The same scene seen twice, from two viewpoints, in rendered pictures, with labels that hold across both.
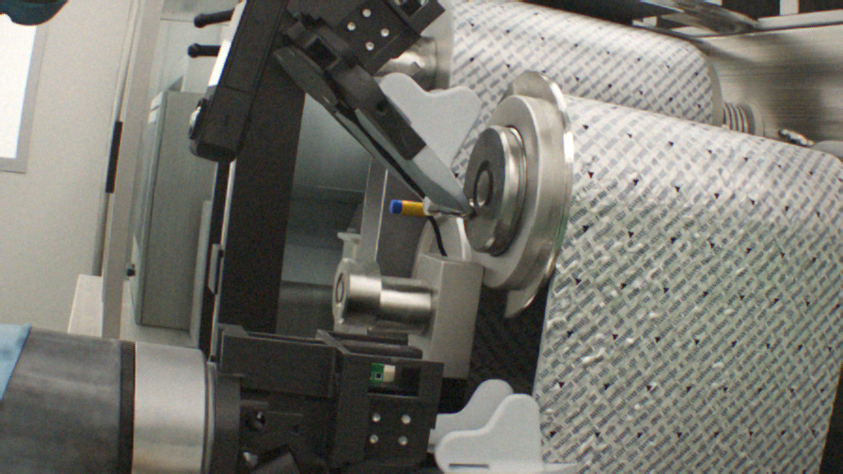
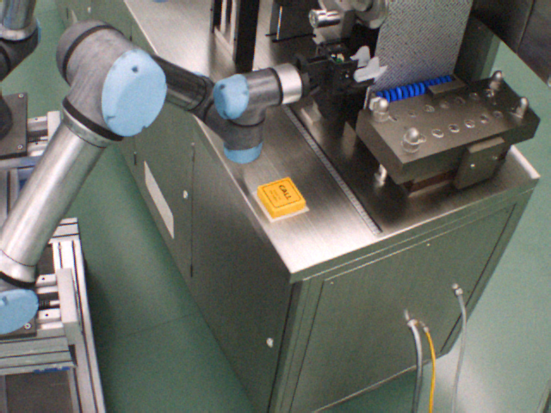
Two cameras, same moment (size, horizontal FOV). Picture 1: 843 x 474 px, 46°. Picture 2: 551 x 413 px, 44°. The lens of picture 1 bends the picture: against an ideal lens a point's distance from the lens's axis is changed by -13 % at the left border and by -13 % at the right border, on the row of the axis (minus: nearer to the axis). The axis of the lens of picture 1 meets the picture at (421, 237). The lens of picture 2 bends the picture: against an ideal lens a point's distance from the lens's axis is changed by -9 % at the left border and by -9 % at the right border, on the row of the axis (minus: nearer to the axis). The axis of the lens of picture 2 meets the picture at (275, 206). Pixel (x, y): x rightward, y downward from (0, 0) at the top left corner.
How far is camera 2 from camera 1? 0.97 m
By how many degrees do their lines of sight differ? 48
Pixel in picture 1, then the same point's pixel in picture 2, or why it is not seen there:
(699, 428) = (420, 50)
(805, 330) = (454, 21)
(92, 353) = (268, 82)
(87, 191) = not seen: outside the picture
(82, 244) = not seen: outside the picture
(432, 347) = (341, 31)
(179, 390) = (294, 84)
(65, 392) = (264, 97)
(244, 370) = (308, 71)
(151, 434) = (287, 98)
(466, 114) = not seen: outside the picture
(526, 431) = (376, 65)
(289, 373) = (319, 68)
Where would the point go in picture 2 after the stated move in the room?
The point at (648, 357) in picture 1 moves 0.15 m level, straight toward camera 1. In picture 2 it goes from (406, 37) to (415, 83)
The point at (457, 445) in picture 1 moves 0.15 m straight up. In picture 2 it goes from (359, 73) to (371, 12)
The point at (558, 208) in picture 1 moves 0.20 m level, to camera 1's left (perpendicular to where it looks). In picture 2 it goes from (384, 13) to (281, 13)
